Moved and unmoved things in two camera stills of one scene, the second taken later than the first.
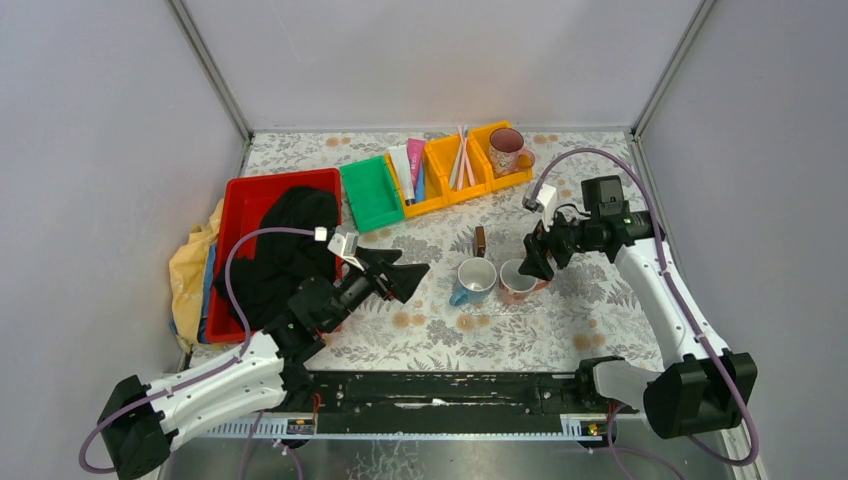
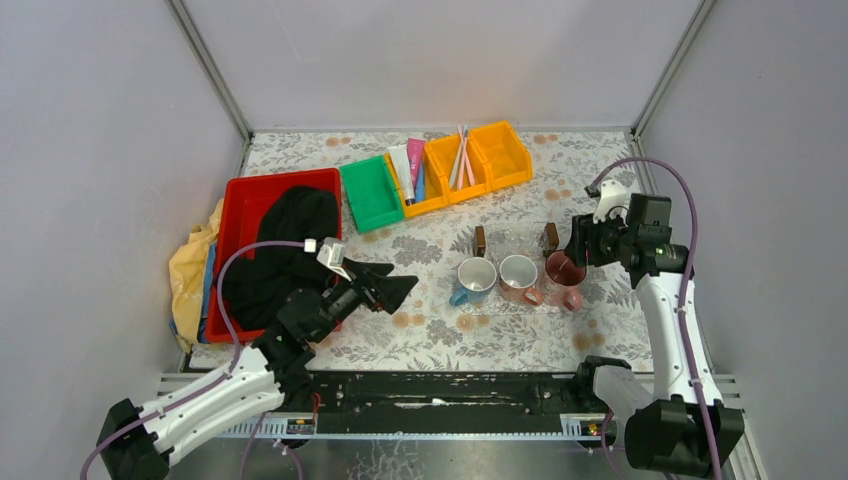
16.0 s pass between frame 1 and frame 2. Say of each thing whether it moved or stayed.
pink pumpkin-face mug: moved
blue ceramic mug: stayed
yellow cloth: stayed
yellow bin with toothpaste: stayed
